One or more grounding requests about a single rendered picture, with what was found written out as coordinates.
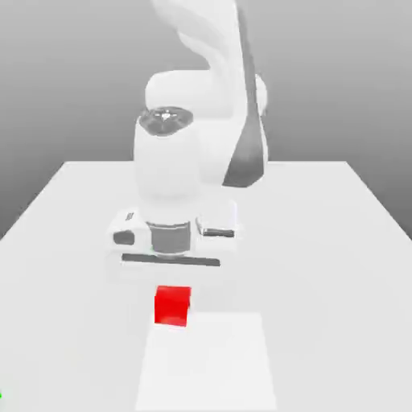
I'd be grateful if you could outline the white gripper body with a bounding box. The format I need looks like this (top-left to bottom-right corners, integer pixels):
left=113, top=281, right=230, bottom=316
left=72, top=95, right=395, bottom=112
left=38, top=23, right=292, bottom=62
left=105, top=249, right=226, bottom=284

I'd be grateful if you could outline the small red cube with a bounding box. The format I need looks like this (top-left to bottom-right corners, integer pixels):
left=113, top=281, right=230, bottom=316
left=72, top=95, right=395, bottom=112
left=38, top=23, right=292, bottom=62
left=154, top=285, right=192, bottom=328

